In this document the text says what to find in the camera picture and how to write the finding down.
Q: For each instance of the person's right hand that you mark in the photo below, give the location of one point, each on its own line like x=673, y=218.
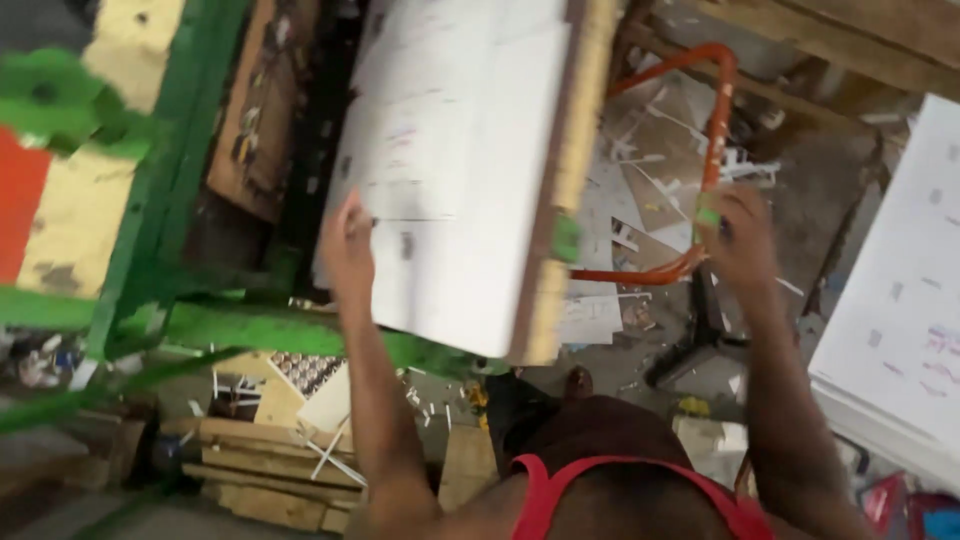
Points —
x=742, y=244

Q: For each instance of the person's left hand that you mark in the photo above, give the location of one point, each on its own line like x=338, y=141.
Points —
x=351, y=251

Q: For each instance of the person's right fingers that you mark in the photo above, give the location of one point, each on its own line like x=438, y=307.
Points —
x=726, y=214

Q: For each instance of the person's left fingers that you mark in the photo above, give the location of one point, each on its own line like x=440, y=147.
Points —
x=346, y=214

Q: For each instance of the small green object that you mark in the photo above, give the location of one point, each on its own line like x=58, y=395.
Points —
x=707, y=214

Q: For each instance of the heap of paper scraps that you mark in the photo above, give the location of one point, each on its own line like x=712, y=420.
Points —
x=652, y=165

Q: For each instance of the black metal stand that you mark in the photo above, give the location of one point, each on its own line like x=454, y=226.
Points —
x=701, y=330

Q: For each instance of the brown cardboard sheet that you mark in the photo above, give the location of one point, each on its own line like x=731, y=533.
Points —
x=255, y=120

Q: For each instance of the green metal cutting machine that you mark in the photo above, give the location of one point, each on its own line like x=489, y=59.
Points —
x=187, y=187

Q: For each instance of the patterned card sheet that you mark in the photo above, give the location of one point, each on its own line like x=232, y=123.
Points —
x=304, y=371

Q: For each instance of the wooden board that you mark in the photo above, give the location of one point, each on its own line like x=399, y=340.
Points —
x=562, y=135

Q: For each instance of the stack of printed white sheets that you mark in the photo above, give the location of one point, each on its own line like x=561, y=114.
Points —
x=900, y=300

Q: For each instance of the wooden beams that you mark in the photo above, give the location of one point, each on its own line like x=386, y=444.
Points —
x=840, y=37

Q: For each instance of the person's foot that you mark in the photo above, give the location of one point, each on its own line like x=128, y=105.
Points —
x=577, y=382

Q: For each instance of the dark shorts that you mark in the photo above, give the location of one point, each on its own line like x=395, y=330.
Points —
x=600, y=427

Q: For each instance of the cream and orange panel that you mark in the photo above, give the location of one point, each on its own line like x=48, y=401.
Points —
x=82, y=217

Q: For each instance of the wooden pallet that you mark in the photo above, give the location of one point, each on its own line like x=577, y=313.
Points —
x=255, y=465

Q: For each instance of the wooden plank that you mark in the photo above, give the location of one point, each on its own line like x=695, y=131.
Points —
x=466, y=465

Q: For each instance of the red tank top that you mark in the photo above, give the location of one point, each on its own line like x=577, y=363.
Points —
x=544, y=495

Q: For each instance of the red plastic bag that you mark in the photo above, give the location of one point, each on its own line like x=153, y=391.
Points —
x=900, y=510

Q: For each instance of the orange metal tube frame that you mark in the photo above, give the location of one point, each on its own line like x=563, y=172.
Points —
x=716, y=112

